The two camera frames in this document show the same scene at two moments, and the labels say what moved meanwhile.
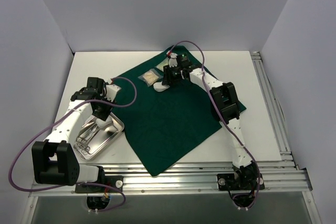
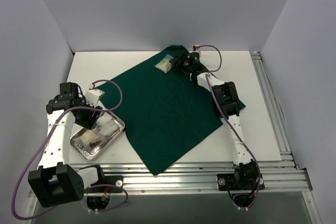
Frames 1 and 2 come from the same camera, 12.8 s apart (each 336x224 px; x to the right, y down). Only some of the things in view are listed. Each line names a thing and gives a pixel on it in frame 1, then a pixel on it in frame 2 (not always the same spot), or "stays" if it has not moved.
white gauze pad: x=158 y=87 → x=107 y=126
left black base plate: x=116 y=182 stays
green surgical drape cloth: x=163 y=127 stays
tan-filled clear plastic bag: x=150 y=77 → x=87 y=137
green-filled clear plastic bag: x=160 y=65 stays
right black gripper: x=167 y=73 → x=181 y=59
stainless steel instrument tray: x=92 y=141 stays
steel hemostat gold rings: x=81 y=142 → x=85 y=151
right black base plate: x=225 y=180 stays
